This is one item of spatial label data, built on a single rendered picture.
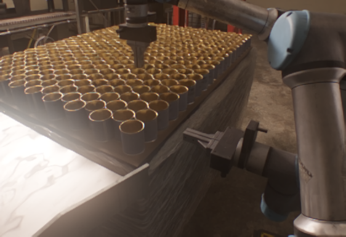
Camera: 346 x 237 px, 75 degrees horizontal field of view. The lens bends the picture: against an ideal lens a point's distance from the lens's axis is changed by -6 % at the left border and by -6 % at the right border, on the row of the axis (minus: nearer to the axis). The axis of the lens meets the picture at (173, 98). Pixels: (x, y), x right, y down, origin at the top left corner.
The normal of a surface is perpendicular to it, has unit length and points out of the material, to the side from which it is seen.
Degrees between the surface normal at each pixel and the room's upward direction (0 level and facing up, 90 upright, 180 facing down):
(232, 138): 2
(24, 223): 0
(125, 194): 90
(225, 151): 2
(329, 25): 48
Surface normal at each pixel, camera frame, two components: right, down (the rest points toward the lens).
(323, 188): -0.59, -0.14
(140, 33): -0.50, 0.40
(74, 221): 0.69, 0.33
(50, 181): 0.02, -0.90
